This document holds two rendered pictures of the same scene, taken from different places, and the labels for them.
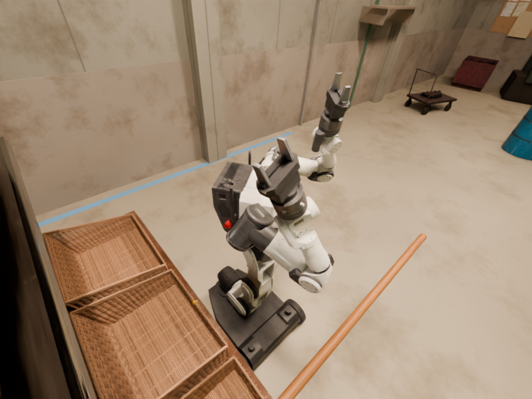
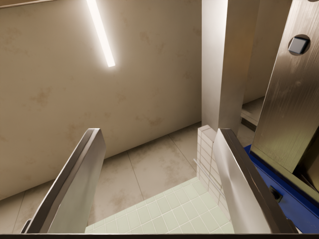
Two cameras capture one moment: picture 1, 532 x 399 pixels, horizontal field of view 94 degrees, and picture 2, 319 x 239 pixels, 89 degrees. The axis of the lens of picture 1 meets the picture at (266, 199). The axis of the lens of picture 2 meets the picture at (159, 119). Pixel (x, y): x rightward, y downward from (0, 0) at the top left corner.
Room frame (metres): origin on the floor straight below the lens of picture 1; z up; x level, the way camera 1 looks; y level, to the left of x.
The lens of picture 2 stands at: (0.52, 0.04, 1.67)
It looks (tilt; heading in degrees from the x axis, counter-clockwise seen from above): 52 degrees up; 201
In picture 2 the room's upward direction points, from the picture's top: 38 degrees counter-clockwise
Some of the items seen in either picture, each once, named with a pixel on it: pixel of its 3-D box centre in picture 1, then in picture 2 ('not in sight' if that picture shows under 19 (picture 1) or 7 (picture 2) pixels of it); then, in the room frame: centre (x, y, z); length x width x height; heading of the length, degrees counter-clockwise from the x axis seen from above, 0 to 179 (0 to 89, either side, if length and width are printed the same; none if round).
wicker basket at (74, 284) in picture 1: (109, 256); not in sight; (0.86, 0.92, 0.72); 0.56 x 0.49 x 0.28; 44
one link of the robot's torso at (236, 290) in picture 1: (245, 296); not in sight; (0.90, 0.10, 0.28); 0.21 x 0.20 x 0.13; 46
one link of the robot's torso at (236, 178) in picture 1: (253, 203); not in sight; (0.83, 0.05, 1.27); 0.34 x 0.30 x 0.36; 171
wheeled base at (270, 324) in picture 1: (248, 305); not in sight; (0.88, 0.08, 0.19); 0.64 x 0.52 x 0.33; 46
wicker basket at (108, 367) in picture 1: (153, 336); not in sight; (0.44, 0.49, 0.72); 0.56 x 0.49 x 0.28; 46
